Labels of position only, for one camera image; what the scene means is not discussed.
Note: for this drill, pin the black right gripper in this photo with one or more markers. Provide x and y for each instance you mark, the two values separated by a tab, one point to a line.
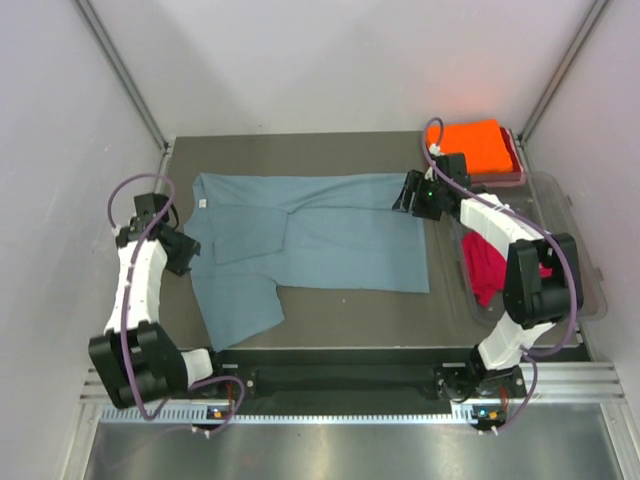
414	183

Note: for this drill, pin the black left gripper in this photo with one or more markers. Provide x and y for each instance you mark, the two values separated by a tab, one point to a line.
190	247

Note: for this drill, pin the light blue t-shirt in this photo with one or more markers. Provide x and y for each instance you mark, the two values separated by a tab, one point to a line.
258	233

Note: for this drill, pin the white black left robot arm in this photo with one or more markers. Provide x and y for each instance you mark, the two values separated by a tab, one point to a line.
134	357

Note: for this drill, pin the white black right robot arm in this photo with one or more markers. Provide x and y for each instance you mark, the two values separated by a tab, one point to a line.
484	213

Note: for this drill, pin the folded pink t-shirt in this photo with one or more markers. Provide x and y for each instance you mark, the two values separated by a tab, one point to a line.
504	179

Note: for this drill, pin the folded orange t-shirt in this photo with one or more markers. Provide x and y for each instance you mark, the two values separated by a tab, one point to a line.
481	142

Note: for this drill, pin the crumpled red t-shirt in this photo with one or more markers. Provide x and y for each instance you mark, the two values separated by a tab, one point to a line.
482	265

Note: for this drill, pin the left vertical frame post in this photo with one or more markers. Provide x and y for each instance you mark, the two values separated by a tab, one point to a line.
106	45

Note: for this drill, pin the vertical frame post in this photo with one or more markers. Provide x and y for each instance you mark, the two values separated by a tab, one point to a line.
106	45
594	14

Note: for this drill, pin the right vertical frame post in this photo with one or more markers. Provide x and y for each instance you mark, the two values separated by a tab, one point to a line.
594	14

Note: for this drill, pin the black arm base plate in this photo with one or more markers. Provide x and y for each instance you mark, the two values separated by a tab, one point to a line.
456	371

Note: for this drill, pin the slotted grey cable duct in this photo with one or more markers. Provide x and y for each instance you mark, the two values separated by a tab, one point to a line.
210	415

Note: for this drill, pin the grey aluminium frame rail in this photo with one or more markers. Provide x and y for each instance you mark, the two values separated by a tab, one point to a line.
558	382

